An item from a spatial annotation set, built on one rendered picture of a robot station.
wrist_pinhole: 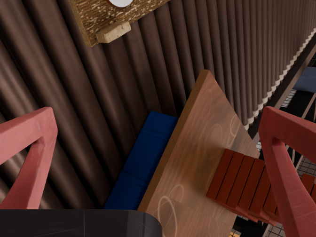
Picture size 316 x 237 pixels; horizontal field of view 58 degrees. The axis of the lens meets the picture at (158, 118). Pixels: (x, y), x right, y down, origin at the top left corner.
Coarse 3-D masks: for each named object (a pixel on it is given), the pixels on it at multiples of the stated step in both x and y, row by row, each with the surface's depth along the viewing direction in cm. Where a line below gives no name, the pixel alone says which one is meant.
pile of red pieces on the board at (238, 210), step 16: (224, 160) 68; (240, 160) 66; (256, 160) 65; (224, 176) 67; (240, 176) 65; (256, 176) 63; (304, 176) 59; (208, 192) 67; (224, 192) 65; (240, 192) 64; (256, 192) 62; (272, 192) 61; (240, 208) 66; (256, 208) 61; (272, 208) 59; (272, 224) 73
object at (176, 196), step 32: (192, 96) 54; (224, 96) 63; (192, 128) 55; (224, 128) 67; (160, 160) 52; (192, 160) 58; (160, 192) 51; (192, 192) 61; (192, 224) 65; (224, 224) 82
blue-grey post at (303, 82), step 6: (306, 66) 156; (306, 72) 151; (312, 72) 150; (300, 78) 152; (306, 78) 150; (312, 78) 148; (300, 84) 154; (306, 84) 152; (312, 84) 150; (300, 90) 156; (306, 90) 154; (312, 90) 152
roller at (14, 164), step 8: (0, 112) 39; (0, 120) 39; (24, 152) 43; (8, 160) 41; (16, 160) 41; (8, 168) 41; (16, 168) 42; (8, 176) 43; (16, 176) 42; (48, 184) 48; (48, 192) 47; (40, 200) 46; (48, 200) 47; (56, 200) 49; (40, 208) 47; (48, 208) 48; (56, 208) 49; (64, 208) 52
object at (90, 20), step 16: (80, 0) 42; (96, 0) 44; (112, 0) 45; (128, 0) 48; (144, 0) 52; (160, 0) 55; (80, 16) 42; (96, 16) 45; (112, 16) 47; (128, 16) 50; (80, 32) 45; (96, 32) 45; (112, 32) 44
